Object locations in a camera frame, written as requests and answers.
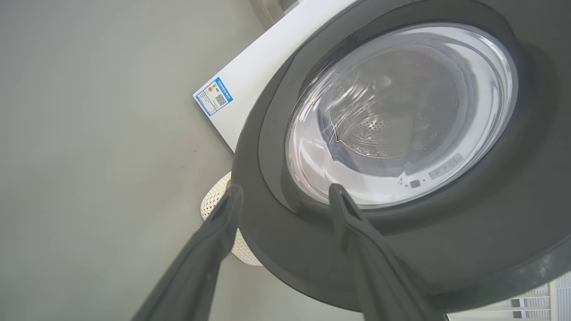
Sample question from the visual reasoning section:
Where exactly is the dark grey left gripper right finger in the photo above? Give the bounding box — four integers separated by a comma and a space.
329, 183, 449, 321

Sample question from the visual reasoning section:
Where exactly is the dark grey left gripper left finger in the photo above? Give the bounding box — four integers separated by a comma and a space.
131, 184, 244, 321

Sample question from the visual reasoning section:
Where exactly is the dark grey round washer door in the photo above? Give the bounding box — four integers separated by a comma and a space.
231, 0, 571, 313

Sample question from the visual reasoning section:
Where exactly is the cream perforated laundry basket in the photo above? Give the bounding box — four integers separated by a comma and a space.
201, 172, 264, 267

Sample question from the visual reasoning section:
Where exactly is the white front-load washing machine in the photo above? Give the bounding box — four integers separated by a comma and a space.
193, 0, 357, 153

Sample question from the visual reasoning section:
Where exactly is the white slatted furniture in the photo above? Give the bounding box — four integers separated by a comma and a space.
446, 272, 571, 321

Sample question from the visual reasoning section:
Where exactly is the blue energy label sticker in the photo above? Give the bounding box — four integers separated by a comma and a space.
195, 77, 233, 116

